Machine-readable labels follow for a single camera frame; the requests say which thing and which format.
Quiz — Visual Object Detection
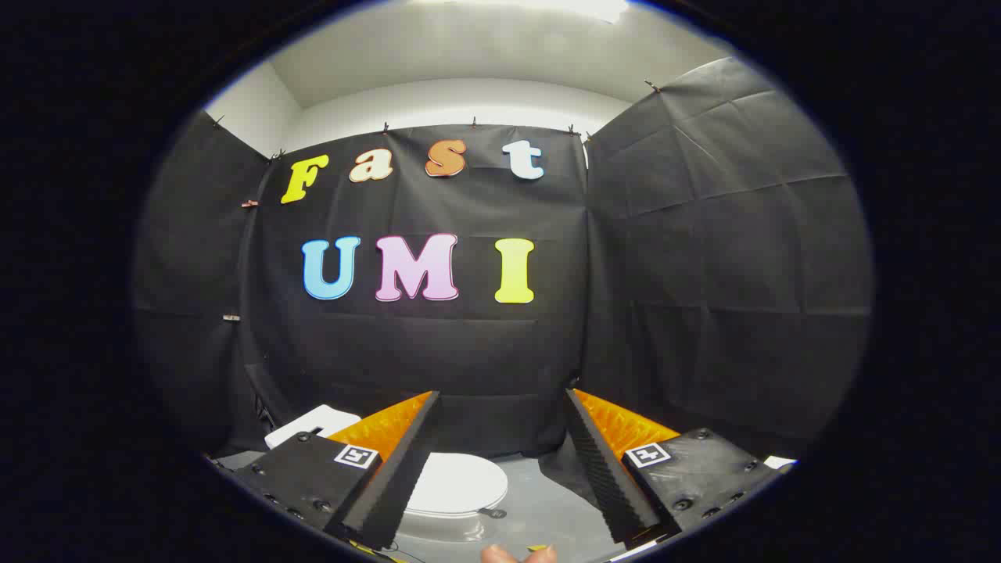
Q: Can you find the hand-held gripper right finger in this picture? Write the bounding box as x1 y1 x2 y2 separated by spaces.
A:
565 389 787 547

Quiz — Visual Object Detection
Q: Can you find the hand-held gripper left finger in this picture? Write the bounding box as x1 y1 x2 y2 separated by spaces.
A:
233 391 440 550

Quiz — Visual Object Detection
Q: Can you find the white toilet tank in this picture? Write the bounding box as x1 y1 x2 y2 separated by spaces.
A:
264 404 362 450

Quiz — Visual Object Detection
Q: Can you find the black backdrop cloth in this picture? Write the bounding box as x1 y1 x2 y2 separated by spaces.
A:
133 56 873 464

